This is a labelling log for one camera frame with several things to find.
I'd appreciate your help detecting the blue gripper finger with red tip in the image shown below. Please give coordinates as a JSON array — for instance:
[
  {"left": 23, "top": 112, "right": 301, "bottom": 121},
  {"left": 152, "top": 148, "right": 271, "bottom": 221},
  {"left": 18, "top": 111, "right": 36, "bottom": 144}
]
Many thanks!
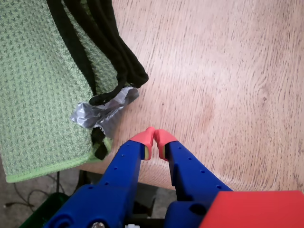
[
  {"left": 154, "top": 129, "right": 233, "bottom": 228},
  {"left": 44, "top": 126, "right": 156, "bottom": 228}
]

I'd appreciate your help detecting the green waffle cloth black trim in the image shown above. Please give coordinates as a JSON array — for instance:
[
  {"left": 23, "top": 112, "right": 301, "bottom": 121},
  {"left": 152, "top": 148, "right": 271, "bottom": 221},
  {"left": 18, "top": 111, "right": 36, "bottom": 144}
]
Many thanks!
[{"left": 0, "top": 0, "right": 150, "bottom": 183}]

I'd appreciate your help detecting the silver tape piece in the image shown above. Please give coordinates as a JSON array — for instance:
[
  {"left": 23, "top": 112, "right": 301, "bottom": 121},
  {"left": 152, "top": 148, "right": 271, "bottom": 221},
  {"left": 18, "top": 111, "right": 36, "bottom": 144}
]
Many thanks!
[{"left": 70, "top": 86, "right": 140, "bottom": 139}]

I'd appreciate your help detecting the green plastic crate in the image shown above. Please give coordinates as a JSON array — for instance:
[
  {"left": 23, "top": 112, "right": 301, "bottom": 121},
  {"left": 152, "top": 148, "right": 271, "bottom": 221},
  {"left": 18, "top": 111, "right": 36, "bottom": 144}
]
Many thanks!
[{"left": 20, "top": 192, "right": 72, "bottom": 228}]

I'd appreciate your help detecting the thin black floor cable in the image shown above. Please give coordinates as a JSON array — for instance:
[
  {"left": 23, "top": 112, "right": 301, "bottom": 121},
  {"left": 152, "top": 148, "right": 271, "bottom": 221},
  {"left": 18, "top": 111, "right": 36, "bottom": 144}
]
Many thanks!
[{"left": 4, "top": 171, "right": 65, "bottom": 211}]

